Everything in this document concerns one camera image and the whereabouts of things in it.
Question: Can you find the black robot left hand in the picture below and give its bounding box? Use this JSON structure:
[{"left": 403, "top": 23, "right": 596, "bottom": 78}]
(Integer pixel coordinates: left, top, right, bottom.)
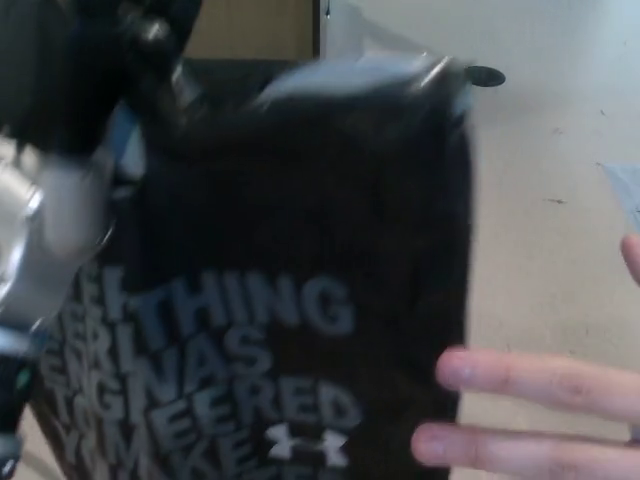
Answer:
[{"left": 0, "top": 0, "right": 202, "bottom": 169}]

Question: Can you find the black printed plastic bag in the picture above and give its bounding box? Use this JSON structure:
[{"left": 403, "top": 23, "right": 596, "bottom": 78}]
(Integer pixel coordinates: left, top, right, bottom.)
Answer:
[{"left": 29, "top": 53, "right": 477, "bottom": 480}]

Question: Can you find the black round floor cover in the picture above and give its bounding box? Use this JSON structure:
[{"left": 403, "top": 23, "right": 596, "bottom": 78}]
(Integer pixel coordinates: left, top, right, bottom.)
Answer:
[{"left": 464, "top": 65, "right": 507, "bottom": 91}]

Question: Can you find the dark desk with beige panel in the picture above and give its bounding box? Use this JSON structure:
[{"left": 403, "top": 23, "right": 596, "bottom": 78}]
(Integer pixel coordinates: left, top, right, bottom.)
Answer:
[{"left": 180, "top": 0, "right": 374, "bottom": 64}]

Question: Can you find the person bare hand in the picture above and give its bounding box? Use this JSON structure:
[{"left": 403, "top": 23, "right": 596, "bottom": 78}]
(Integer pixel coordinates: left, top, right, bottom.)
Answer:
[{"left": 412, "top": 233, "right": 640, "bottom": 480}]

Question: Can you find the clear bluish plastic sheet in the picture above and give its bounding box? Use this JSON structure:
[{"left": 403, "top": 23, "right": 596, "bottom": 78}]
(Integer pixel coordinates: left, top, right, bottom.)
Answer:
[{"left": 601, "top": 161, "right": 640, "bottom": 232}]

